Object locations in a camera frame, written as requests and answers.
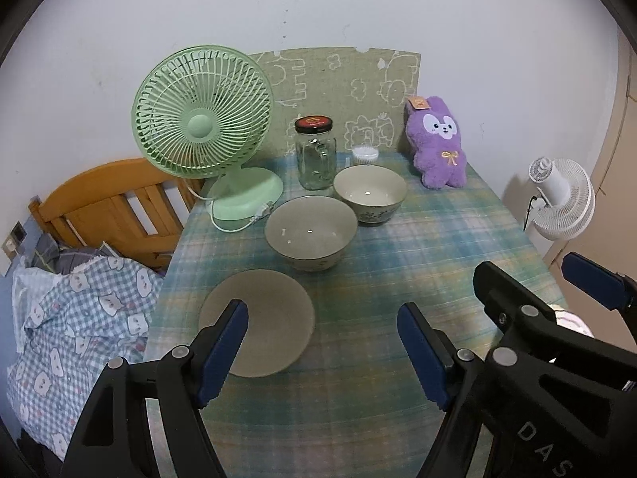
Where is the green desk fan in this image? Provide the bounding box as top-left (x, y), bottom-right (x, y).
top-left (131, 45), bottom-right (283, 233)

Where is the white fan power cord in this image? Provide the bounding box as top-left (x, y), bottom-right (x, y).
top-left (186, 178), bottom-right (277, 234)

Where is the black fan cable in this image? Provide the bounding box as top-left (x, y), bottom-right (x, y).
top-left (521, 193), bottom-right (541, 232)

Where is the wall socket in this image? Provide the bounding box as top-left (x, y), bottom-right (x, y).
top-left (2, 221), bottom-right (27, 260)

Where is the glass jar with dark lid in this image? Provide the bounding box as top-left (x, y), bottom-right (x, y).
top-left (295, 114), bottom-right (337, 191)

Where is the white standing fan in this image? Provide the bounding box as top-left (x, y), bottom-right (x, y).
top-left (523, 158), bottom-right (596, 242)

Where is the blue checked cartoon blanket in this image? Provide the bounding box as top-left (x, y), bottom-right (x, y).
top-left (6, 256), bottom-right (163, 458)

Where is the green cartoon wall mat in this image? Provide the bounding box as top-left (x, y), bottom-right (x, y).
top-left (252, 47), bottom-right (421, 159)

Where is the cotton swab container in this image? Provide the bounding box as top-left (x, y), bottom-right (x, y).
top-left (352, 145), bottom-right (379, 165)

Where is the grey pillow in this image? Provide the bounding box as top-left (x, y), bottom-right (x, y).
top-left (29, 233), bottom-right (107, 275)

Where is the cream bowl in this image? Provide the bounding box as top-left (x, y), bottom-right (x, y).
top-left (332, 164), bottom-right (408, 225)
top-left (264, 195), bottom-right (358, 272)

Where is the white plate red floral trim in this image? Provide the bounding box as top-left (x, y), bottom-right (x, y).
top-left (549, 304), bottom-right (595, 338)

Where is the grey round plate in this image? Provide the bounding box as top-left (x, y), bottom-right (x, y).
top-left (199, 270), bottom-right (315, 378)

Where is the purple plush bunny toy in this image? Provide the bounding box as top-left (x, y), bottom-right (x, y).
top-left (405, 96), bottom-right (467, 190)

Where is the wooden bed headboard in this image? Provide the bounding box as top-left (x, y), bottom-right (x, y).
top-left (28, 159), bottom-right (203, 270)

